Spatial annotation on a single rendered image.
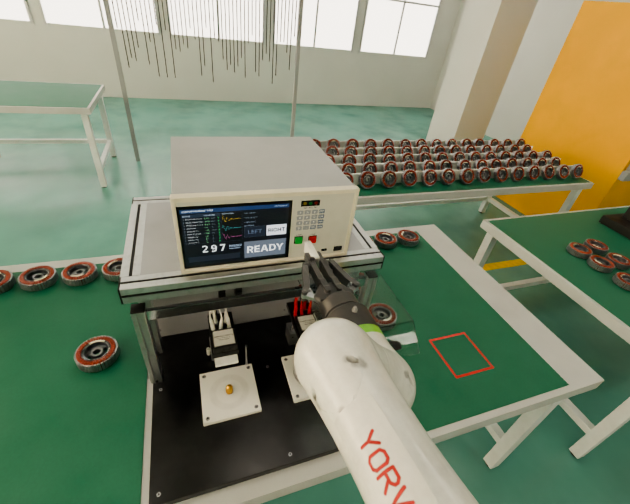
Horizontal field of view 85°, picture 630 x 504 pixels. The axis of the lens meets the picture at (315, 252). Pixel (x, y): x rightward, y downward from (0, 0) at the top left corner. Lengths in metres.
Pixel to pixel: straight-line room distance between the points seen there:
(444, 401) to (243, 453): 0.60
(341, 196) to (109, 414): 0.83
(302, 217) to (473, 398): 0.78
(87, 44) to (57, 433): 6.45
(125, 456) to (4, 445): 0.28
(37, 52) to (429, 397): 7.05
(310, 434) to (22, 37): 6.97
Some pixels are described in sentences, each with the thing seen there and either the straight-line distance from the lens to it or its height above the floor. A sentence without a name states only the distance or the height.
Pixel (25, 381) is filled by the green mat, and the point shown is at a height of 0.75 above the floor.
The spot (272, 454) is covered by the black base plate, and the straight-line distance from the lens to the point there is 0.99.
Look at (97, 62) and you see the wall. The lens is 7.15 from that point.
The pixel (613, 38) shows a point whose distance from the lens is 4.26.
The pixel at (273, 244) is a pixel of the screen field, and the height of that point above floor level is 1.18.
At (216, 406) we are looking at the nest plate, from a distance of 1.04.
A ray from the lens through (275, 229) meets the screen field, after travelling 0.84.
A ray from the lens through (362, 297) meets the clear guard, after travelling 0.92.
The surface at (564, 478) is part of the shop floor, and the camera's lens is 2.27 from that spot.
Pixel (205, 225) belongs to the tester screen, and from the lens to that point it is 0.81.
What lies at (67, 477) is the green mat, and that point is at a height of 0.75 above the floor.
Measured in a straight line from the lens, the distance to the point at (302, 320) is 1.03.
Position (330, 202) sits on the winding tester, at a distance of 0.85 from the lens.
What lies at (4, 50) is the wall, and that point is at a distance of 7.43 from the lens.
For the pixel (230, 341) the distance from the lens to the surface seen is 0.98.
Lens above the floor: 1.68
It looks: 36 degrees down
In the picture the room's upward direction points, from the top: 8 degrees clockwise
